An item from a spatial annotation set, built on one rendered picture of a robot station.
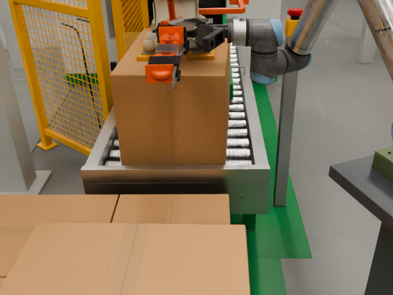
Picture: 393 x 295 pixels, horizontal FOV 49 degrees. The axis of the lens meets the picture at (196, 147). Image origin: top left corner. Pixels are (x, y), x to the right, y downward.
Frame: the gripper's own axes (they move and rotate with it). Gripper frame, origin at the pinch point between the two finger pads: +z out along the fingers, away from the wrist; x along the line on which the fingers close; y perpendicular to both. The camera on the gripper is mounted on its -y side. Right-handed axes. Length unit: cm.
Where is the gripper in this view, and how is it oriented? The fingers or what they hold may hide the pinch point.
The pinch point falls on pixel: (171, 34)
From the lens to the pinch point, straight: 150.2
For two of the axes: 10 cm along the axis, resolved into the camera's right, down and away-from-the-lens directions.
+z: -10.0, 0.0, 0.4
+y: 0.3, -5.2, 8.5
